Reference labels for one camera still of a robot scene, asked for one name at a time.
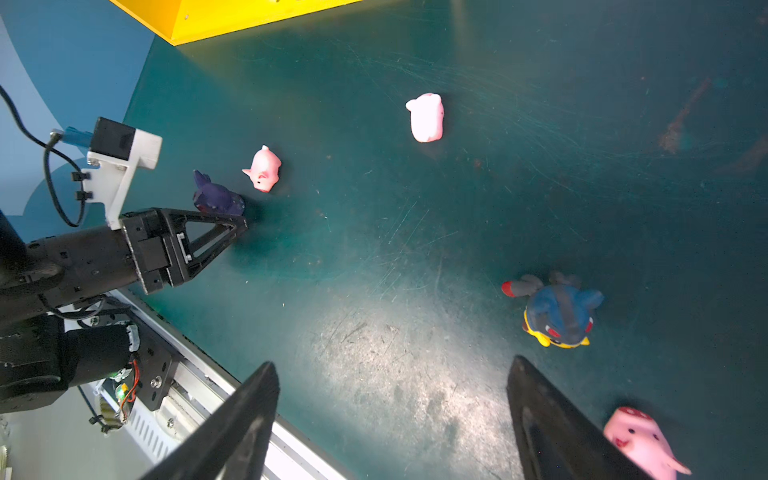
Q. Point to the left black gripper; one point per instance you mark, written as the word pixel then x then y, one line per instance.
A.
pixel 171 247

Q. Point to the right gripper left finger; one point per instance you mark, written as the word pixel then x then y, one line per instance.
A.
pixel 233 442

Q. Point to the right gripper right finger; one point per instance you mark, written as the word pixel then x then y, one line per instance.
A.
pixel 554 439

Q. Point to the purple creature toy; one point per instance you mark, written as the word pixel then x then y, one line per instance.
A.
pixel 214 198

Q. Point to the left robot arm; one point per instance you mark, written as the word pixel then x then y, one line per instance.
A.
pixel 60 329

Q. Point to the yellow toy shelf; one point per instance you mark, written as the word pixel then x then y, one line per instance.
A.
pixel 180 22

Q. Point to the pink pig toy left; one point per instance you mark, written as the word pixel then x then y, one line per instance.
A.
pixel 264 169

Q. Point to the pink pig toy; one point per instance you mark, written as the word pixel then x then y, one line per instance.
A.
pixel 638 436
pixel 264 169
pixel 426 117

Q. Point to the pink pig toy right upper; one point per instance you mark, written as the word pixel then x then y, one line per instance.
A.
pixel 638 436

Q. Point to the left controller board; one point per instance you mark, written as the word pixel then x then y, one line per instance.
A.
pixel 113 399

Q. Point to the pink pig toy centre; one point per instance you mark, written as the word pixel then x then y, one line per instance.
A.
pixel 426 117

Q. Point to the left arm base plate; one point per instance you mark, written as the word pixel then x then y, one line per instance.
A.
pixel 156 359

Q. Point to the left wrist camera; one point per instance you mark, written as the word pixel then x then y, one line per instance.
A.
pixel 115 153

